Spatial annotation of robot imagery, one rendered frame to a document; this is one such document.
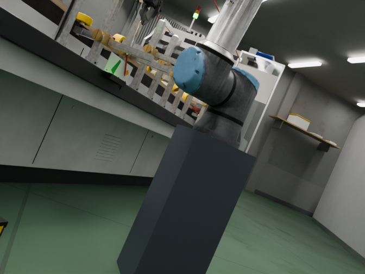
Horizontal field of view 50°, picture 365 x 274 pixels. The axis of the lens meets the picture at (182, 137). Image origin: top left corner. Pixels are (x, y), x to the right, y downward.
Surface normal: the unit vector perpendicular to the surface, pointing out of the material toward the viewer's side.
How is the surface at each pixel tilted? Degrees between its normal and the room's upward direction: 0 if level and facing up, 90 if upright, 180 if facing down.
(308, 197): 90
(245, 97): 89
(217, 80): 98
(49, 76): 90
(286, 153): 90
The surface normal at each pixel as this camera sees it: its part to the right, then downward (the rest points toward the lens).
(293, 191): 0.29, 0.12
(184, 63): -0.75, -0.24
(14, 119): 0.87, 0.38
